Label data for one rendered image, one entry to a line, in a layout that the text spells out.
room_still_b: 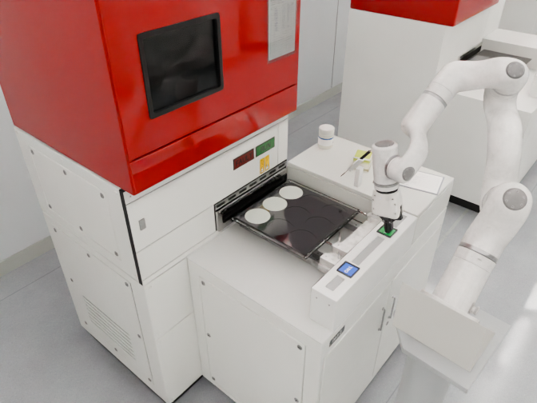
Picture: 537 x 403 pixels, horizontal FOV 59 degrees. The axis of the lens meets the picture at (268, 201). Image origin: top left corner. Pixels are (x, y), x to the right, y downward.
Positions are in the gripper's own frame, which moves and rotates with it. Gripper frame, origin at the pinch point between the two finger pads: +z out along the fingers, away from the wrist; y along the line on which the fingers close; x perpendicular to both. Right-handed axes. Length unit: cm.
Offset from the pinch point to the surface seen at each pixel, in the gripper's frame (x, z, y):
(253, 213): -16, -2, -50
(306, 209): -0.7, 1.1, -36.2
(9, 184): -50, 0, -211
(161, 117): -52, -55, -43
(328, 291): -38.1, 2.5, -0.5
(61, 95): -66, -64, -71
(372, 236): -5.6, 1.9, -3.3
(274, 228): -18.5, 0.7, -38.3
